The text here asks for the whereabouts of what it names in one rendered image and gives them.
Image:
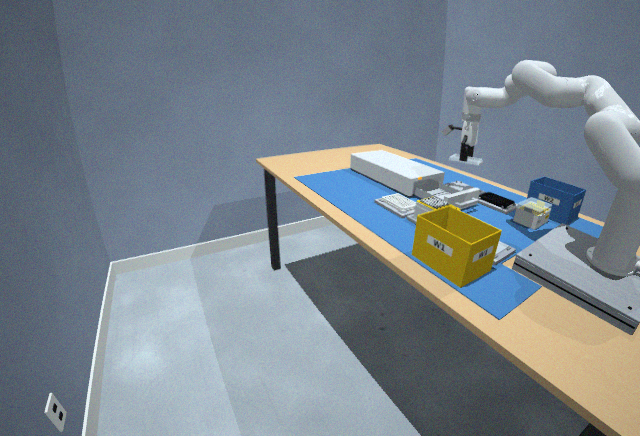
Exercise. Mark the blue bench mat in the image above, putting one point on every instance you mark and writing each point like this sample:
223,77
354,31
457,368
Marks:
498,292

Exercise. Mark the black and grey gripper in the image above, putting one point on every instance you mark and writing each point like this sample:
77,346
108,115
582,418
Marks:
469,136

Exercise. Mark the yellow open bin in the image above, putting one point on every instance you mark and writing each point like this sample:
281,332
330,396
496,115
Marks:
453,257

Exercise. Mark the blue open-top bin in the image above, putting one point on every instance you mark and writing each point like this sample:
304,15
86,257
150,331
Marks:
565,206

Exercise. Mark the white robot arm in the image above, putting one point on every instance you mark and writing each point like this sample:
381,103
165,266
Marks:
609,136

